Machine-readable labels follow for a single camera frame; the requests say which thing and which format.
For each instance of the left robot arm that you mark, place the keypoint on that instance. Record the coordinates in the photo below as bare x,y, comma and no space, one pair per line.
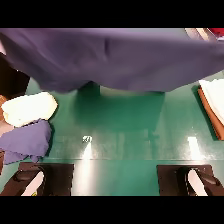
31,181

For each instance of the white garment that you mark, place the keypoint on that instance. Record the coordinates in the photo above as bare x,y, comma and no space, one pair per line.
215,95

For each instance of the cream garment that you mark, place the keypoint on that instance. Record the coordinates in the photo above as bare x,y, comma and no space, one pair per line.
29,108

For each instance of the red garment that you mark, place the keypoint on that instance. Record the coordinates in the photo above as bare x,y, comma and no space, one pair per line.
217,32

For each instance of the purple shirt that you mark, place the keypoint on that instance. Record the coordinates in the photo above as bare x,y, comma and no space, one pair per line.
113,56

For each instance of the purple garment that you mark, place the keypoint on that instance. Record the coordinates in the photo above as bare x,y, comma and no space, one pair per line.
26,141

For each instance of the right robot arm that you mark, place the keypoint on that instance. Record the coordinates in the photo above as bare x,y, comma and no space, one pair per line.
196,181

